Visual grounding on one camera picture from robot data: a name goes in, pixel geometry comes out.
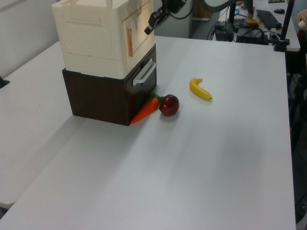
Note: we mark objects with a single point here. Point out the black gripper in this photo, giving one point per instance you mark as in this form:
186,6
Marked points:
175,6

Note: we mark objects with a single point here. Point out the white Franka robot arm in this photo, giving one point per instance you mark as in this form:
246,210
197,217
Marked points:
213,7

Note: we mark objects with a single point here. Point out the cream plastic cabinet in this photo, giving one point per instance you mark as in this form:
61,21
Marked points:
91,36

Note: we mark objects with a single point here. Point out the bystander hand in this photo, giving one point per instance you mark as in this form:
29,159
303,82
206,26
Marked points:
302,18

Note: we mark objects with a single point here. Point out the tan wooden panel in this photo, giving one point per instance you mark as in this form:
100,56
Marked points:
201,9

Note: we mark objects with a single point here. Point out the black electronic device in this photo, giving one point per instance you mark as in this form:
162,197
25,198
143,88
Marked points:
224,31

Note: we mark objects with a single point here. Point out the thin black pole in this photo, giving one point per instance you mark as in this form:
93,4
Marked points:
232,12

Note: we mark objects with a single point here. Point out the yellow toy banana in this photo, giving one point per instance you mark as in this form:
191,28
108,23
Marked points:
197,89

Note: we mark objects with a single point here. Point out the dark red toy apple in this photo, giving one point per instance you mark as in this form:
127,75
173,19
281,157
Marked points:
169,105

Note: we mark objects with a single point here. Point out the orange toy carrot green leaves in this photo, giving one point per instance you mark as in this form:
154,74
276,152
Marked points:
146,110

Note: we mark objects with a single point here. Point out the flat black box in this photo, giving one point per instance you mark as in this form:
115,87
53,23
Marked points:
251,37

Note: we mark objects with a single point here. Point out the dark brown drawer box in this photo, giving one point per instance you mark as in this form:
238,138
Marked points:
96,95

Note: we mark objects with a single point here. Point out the small yellow object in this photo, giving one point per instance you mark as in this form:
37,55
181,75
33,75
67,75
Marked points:
253,22

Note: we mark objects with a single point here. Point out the black computer keyboard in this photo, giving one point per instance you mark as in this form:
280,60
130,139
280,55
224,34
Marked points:
266,19

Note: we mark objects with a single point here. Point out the small black cylinder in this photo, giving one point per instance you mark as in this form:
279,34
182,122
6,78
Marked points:
278,26

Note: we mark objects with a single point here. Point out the black computer mouse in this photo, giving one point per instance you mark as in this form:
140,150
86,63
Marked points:
279,11

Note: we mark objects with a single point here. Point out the black pole with clamp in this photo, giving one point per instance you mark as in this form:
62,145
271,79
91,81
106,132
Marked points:
286,21

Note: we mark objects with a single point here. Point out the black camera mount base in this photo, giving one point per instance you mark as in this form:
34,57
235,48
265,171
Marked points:
3,82

